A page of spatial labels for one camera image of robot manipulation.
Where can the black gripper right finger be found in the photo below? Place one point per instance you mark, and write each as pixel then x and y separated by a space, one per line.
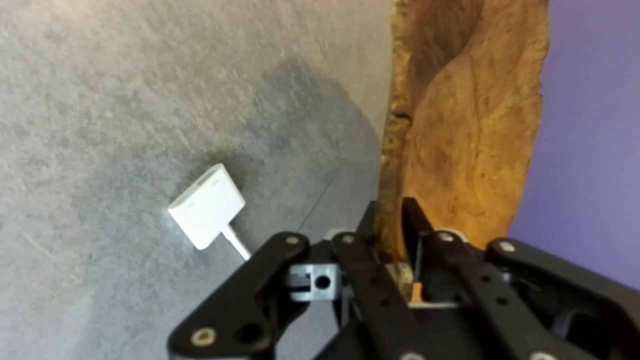
pixel 481 293

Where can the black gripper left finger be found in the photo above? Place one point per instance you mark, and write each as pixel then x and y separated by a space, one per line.
pixel 266 280

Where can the brown wooden plate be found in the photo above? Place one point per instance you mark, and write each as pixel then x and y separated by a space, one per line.
pixel 466 133

